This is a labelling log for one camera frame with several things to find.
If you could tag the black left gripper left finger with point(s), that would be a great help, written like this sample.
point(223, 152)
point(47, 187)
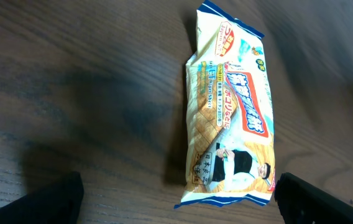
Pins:
point(58, 202)

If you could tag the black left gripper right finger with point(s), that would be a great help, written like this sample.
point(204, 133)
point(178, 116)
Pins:
point(300, 202)

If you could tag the yellow snack bag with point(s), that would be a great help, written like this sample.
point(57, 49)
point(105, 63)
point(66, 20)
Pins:
point(229, 114)

